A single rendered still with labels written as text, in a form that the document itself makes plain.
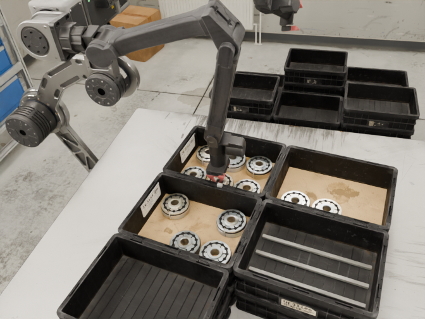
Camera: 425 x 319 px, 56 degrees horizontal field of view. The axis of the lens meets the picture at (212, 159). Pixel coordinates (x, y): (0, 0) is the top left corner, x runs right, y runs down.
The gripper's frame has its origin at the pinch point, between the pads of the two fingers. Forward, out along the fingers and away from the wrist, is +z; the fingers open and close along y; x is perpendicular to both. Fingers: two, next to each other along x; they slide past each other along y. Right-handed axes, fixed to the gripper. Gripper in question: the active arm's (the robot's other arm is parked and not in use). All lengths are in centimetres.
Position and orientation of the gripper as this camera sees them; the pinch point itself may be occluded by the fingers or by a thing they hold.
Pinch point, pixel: (219, 180)
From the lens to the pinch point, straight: 151.3
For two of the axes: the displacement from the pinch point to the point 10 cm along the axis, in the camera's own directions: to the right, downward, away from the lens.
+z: 0.6, 7.3, 6.8
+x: -9.6, -1.5, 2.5
